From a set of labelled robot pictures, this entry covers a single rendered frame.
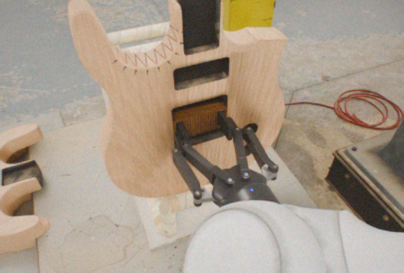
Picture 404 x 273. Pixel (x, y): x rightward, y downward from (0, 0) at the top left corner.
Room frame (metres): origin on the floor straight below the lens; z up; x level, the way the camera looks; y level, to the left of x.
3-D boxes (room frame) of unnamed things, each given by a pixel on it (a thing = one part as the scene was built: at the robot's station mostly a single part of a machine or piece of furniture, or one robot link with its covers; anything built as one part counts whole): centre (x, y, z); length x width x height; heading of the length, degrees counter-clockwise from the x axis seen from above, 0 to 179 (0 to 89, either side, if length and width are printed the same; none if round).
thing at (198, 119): (0.45, 0.01, 1.22); 0.10 x 0.03 x 0.05; 112
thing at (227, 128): (0.44, -0.04, 1.22); 0.07 x 0.01 x 0.03; 21
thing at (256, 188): (0.29, -0.06, 1.22); 0.09 x 0.08 x 0.07; 22
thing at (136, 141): (0.46, 0.01, 1.24); 0.35 x 0.04 x 0.40; 112
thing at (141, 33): (0.79, 0.14, 1.20); 0.20 x 0.03 x 0.03; 112
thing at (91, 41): (0.41, 0.13, 1.40); 0.07 x 0.04 x 0.10; 112
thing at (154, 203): (0.42, 0.10, 0.96); 0.11 x 0.03 x 0.03; 23
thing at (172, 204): (0.42, -0.01, 1.04); 0.20 x 0.03 x 0.03; 112
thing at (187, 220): (0.47, 0.01, 0.94); 0.27 x 0.15 x 0.01; 113
